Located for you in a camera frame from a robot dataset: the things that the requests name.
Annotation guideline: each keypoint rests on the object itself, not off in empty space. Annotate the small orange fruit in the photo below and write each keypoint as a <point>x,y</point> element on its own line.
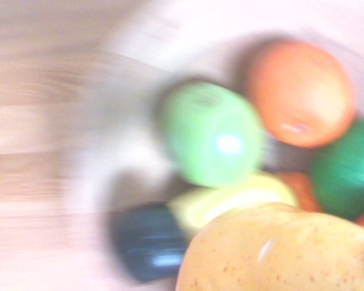
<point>303,191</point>

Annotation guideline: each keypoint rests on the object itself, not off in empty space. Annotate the dark green round fruit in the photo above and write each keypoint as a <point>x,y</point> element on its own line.
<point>342,175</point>

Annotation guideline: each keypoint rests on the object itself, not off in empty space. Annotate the light green apple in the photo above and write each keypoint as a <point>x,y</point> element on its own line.
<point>209,136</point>

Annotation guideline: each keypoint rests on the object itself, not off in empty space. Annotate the dark blue eggplant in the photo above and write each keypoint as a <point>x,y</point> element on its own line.
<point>148,239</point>

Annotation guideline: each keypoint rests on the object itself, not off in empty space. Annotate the yellow speckled pear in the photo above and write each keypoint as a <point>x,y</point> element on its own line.
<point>261,257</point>

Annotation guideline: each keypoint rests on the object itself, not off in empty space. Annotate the pale yellow banana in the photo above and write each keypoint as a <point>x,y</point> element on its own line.
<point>230,197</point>

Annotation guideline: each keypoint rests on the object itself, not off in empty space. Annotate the white basket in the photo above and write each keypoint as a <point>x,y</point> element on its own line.
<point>133,169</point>

